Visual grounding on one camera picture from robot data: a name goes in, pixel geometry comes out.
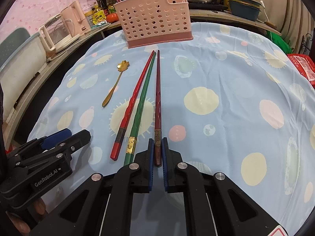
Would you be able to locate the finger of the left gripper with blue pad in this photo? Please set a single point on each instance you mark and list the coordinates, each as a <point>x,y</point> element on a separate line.
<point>64,143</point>

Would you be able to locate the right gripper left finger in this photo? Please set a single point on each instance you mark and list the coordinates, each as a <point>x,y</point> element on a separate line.
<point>145,160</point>

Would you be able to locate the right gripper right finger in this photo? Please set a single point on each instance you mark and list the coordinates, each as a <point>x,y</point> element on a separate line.
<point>173,182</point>

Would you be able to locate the red chopstick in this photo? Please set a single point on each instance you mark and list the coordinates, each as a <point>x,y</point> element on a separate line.
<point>128,111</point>

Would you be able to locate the maroon chopstick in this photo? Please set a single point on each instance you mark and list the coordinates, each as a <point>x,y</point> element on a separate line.
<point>157,126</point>

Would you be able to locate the left hand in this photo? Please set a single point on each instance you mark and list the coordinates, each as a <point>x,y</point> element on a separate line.
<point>25,221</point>

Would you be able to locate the white plastic bin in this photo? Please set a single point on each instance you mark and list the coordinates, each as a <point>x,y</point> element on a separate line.
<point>19,69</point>

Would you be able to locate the blue patterned tablecloth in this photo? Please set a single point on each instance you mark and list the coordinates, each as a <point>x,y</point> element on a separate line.
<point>231,101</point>

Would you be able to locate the gold flower spoon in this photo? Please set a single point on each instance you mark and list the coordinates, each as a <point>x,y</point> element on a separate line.
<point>122,67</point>

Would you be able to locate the pink white blender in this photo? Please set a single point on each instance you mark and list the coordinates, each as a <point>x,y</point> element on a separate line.
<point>56,35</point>

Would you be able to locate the pink electric kettle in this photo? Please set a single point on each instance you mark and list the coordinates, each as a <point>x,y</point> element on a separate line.
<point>75,20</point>

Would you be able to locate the yellow seasoning bag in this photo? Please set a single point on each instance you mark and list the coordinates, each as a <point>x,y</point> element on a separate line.
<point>98,16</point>

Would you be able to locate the red tomato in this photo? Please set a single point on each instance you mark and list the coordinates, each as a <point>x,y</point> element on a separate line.
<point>112,18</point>

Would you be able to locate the pink dotted sheet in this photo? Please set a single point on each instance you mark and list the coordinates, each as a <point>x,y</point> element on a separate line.
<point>31,14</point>

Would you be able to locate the cooking oil bottle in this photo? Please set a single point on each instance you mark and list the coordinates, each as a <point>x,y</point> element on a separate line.
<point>110,6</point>

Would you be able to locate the pink perforated utensil basket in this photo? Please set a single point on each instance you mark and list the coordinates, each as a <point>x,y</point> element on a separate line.
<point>148,22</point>

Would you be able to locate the red plastic bag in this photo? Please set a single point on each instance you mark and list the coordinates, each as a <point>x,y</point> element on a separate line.
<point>304,65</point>

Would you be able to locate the stacked yellow blue bowls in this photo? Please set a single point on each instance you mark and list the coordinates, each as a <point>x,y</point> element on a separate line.
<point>247,9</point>

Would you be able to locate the beige hanging curtain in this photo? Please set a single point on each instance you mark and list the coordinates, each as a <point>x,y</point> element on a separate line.
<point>291,18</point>

